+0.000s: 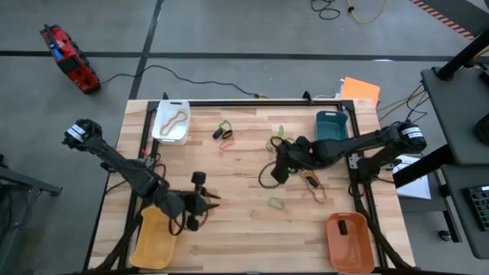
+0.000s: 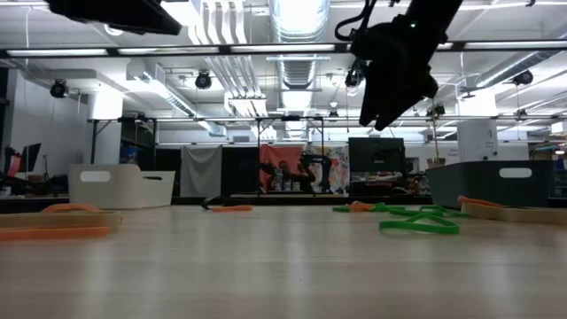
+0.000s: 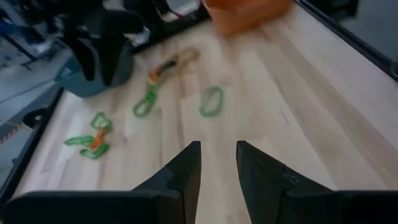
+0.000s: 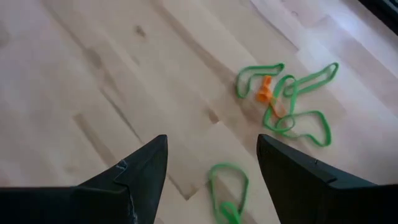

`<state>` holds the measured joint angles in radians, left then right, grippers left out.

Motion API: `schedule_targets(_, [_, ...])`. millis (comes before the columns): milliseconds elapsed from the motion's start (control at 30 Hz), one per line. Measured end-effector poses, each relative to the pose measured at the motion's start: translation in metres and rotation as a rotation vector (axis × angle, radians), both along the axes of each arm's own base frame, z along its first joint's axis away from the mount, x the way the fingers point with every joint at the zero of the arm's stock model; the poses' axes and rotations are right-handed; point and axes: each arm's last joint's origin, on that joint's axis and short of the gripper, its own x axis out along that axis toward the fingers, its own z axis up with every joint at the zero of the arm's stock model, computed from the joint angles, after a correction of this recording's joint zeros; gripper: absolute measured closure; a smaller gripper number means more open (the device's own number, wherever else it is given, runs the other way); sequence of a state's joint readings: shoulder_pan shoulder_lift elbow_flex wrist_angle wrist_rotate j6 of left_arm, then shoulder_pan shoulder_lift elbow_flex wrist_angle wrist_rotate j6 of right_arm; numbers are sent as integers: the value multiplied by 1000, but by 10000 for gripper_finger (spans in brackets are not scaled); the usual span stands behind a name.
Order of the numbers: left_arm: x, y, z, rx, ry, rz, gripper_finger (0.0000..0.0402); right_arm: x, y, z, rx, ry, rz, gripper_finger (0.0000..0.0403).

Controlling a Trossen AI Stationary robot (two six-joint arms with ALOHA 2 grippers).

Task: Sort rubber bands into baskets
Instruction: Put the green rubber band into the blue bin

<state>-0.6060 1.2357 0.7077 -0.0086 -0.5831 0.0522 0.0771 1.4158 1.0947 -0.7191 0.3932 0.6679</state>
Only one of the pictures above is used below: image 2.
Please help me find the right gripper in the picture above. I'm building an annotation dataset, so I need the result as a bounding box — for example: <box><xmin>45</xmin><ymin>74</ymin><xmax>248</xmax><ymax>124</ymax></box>
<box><xmin>348</xmin><ymin>12</ymin><xmax>447</xmax><ymax>131</ymax></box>

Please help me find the wide black rubber band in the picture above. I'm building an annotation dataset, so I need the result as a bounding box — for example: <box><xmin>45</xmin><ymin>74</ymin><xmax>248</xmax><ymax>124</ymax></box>
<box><xmin>200</xmin><ymin>195</ymin><xmax>228</xmax><ymax>211</ymax></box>

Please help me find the small orange rubber band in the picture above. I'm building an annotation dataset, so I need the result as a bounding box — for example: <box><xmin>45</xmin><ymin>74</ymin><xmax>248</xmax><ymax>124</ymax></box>
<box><xmin>345</xmin><ymin>200</ymin><xmax>377</xmax><ymax>213</ymax></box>

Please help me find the large black monitor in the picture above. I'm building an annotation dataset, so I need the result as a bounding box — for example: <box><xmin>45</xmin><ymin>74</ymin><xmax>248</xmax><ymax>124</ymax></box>
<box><xmin>348</xmin><ymin>136</ymin><xmax>407</xmax><ymax>196</ymax></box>

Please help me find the long ceiling light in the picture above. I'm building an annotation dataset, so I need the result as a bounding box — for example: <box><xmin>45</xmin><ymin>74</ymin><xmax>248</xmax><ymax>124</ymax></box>
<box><xmin>117</xmin><ymin>46</ymin><xmax>221</xmax><ymax>55</ymax></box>
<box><xmin>229</xmin><ymin>43</ymin><xmax>337</xmax><ymax>53</ymax></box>
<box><xmin>6</xmin><ymin>47</ymin><xmax>110</xmax><ymax>58</ymax></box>
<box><xmin>463</xmin><ymin>41</ymin><xmax>567</xmax><ymax>50</ymax></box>

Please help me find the patterned poster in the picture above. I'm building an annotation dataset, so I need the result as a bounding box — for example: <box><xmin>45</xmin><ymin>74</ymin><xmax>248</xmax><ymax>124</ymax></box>
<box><xmin>305</xmin><ymin>144</ymin><xmax>351</xmax><ymax>194</ymax></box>

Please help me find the white column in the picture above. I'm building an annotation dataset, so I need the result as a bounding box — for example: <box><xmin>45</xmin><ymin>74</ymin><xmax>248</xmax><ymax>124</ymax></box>
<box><xmin>457</xmin><ymin>119</ymin><xmax>500</xmax><ymax>163</ymax></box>

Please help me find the person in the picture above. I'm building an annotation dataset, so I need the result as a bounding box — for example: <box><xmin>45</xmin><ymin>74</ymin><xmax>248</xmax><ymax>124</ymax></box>
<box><xmin>260</xmin><ymin>152</ymin><xmax>320</xmax><ymax>194</ymax></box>

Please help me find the teal plastic basket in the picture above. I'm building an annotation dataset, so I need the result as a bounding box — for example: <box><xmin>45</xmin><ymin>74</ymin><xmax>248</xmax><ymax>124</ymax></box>
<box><xmin>425</xmin><ymin>159</ymin><xmax>555</xmax><ymax>209</ymax></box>

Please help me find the orange hanging cloth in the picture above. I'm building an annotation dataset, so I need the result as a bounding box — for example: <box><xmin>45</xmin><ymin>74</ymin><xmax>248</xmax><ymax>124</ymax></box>
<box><xmin>260</xmin><ymin>144</ymin><xmax>307</xmax><ymax>194</ymax></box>

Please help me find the small dark monitor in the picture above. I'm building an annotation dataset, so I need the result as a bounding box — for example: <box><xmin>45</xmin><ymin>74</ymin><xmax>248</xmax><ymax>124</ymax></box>
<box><xmin>19</xmin><ymin>143</ymin><xmax>43</xmax><ymax>174</ymax></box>

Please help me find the white plastic basket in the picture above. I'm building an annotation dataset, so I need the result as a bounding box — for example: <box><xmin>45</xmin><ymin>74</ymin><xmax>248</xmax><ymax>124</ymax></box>
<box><xmin>67</xmin><ymin>163</ymin><xmax>176</xmax><ymax>210</ymax></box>

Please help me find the grey hanging cloth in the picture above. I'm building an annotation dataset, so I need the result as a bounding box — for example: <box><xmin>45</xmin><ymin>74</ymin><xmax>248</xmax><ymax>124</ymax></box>
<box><xmin>180</xmin><ymin>145</ymin><xmax>222</xmax><ymax>198</ymax></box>

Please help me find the black hanging camera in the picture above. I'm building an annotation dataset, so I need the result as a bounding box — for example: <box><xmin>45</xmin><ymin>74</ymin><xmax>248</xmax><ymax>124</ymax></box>
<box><xmin>512</xmin><ymin>69</ymin><xmax>535</xmax><ymax>87</ymax></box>
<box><xmin>49</xmin><ymin>79</ymin><xmax>70</xmax><ymax>99</ymax></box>
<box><xmin>344</xmin><ymin>66</ymin><xmax>367</xmax><ymax>97</ymax></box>
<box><xmin>194</xmin><ymin>70</ymin><xmax>214</xmax><ymax>91</ymax></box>

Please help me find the silver ventilation duct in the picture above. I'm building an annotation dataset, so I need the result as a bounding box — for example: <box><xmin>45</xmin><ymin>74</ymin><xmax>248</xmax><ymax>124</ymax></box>
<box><xmin>268</xmin><ymin>0</ymin><xmax>332</xmax><ymax>92</ymax></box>

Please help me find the black metal table frame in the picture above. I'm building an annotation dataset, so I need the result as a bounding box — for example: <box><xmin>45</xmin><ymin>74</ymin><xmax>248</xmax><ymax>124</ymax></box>
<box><xmin>0</xmin><ymin>193</ymin><xmax>567</xmax><ymax>214</ymax></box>

